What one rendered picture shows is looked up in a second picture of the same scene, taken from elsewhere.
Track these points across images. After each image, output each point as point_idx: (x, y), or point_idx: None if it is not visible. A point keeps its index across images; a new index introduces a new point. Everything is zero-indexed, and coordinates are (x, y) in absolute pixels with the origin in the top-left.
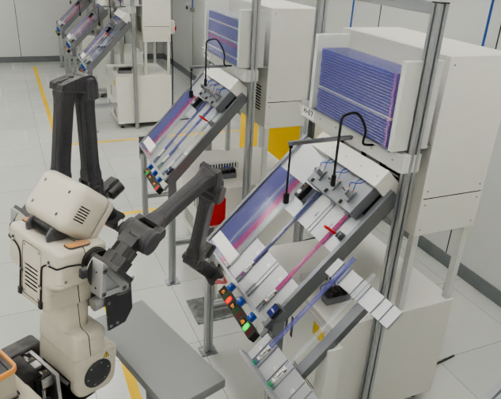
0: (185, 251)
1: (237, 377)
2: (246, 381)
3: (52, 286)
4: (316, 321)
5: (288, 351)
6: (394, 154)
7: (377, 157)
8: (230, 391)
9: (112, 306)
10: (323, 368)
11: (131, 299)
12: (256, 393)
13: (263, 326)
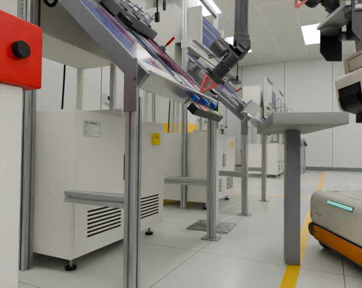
0: (244, 40)
1: (149, 266)
2: (149, 262)
3: None
4: (153, 131)
5: None
6: (140, 0)
7: (131, 0)
8: (174, 263)
9: (336, 43)
10: (218, 108)
11: (319, 45)
12: (156, 255)
13: (86, 227)
